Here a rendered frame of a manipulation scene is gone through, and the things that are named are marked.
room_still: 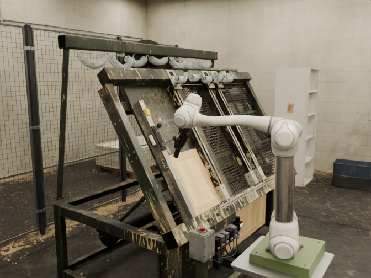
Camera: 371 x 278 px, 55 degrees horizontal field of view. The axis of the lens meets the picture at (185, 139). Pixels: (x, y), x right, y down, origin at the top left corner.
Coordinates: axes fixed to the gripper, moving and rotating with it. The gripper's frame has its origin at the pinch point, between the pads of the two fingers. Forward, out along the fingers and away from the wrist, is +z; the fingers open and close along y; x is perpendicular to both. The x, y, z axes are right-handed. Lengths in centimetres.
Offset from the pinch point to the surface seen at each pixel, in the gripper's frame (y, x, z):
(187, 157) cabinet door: -42, -15, 25
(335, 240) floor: -230, 103, 126
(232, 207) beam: -61, 29, 52
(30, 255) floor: 8, -131, 211
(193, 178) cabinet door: -36, -1, 35
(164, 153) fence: -16.2, -20.4, 17.3
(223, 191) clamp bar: -56, 18, 42
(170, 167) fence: -15.5, -10.7, 23.8
